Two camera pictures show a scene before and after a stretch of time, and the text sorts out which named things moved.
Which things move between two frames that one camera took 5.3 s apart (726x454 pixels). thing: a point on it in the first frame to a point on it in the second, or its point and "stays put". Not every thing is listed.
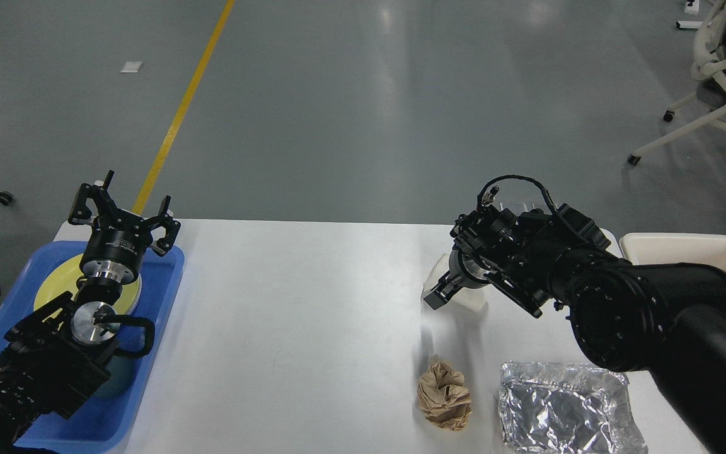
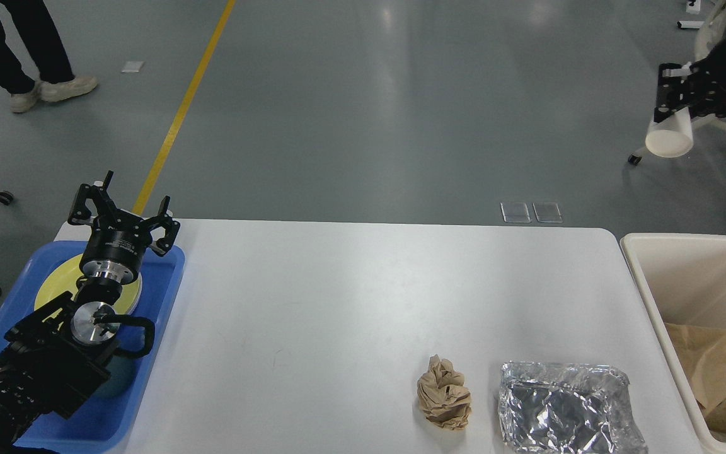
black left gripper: x=117 y=241 stays put
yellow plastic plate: x=62 y=279 stays put
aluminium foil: x=563 y=408 stays put
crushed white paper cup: x=460 y=300 to x=672 y=137
